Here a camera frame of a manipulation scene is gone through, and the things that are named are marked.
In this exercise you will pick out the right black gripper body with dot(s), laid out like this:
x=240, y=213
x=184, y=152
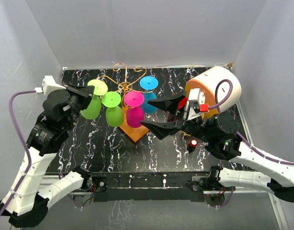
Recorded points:
x=195, y=127

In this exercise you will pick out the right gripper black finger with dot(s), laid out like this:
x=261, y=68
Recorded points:
x=164, y=103
x=162, y=130

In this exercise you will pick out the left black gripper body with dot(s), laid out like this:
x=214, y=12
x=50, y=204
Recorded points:
x=79, y=102

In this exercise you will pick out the red plastic wine glass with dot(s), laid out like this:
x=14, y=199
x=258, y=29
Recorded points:
x=176, y=108

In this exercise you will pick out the green plastic wine glass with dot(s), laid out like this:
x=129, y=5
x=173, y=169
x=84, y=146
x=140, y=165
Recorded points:
x=94, y=107
x=114, y=113

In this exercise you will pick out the blue plastic wine glass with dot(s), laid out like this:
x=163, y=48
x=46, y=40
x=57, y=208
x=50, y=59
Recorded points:
x=148, y=83

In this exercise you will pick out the pink plastic wine glass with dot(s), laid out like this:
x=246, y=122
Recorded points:
x=134, y=114

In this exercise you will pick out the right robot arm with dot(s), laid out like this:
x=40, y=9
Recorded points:
x=224, y=142

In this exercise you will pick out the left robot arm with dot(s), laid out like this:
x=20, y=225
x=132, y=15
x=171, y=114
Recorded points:
x=26, y=204

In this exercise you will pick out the small red black button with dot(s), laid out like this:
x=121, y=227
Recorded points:
x=192, y=145

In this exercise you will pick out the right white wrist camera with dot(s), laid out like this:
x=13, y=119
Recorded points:
x=196, y=105

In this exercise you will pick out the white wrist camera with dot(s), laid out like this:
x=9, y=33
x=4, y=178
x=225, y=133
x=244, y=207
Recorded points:
x=48, y=85
x=196, y=105

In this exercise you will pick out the gold wire wine glass rack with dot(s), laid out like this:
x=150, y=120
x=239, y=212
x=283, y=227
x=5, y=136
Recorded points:
x=124, y=106

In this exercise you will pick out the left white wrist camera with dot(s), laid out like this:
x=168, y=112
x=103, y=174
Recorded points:
x=48, y=85

